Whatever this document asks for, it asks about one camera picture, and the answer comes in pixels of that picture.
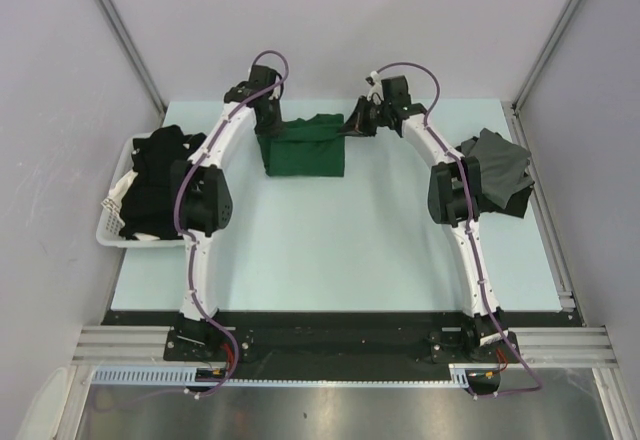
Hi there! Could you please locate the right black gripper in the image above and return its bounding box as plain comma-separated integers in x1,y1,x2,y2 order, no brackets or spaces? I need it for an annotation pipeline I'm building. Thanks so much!
340,95,393,137

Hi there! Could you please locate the green t shirt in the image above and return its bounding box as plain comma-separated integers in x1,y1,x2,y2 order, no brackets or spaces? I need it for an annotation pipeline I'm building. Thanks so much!
257,114,346,177

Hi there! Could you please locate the white plastic basket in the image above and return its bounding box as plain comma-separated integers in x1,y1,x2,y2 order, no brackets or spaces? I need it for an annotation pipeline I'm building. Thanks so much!
96,132,184,249

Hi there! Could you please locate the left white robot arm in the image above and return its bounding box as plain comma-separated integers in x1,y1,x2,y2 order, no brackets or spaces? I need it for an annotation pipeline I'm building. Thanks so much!
170,63,289,360

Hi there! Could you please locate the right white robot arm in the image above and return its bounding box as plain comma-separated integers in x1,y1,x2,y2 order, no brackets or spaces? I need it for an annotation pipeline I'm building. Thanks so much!
342,71,508,361

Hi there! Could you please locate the black t shirt in basket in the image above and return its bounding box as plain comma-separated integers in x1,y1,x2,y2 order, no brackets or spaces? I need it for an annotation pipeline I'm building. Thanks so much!
119,125,206,240

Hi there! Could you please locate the white t shirt in basket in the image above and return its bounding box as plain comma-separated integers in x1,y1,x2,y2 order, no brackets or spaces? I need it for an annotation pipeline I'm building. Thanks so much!
101,169,162,240

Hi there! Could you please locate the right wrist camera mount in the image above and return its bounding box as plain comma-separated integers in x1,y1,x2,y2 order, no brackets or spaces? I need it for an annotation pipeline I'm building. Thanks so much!
365,71,384,105

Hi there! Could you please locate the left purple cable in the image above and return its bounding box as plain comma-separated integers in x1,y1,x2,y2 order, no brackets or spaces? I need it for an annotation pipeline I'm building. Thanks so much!
172,50,291,361

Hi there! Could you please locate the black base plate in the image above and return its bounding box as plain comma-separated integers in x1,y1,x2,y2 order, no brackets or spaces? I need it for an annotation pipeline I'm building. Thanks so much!
102,310,583,382

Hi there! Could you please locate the left aluminium corner post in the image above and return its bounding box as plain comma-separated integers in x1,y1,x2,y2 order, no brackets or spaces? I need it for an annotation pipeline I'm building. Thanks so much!
94,0,168,119

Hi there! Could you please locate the aluminium corner post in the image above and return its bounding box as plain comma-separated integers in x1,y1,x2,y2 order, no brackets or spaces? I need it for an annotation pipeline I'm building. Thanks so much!
94,0,168,119
511,0,585,113

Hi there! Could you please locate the right aluminium corner post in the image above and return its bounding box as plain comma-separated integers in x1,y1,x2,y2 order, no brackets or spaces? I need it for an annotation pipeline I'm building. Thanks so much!
511,0,585,113

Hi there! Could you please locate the blue slotted cable duct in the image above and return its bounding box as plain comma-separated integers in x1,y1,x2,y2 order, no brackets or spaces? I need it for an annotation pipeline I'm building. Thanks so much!
93,366,196,385

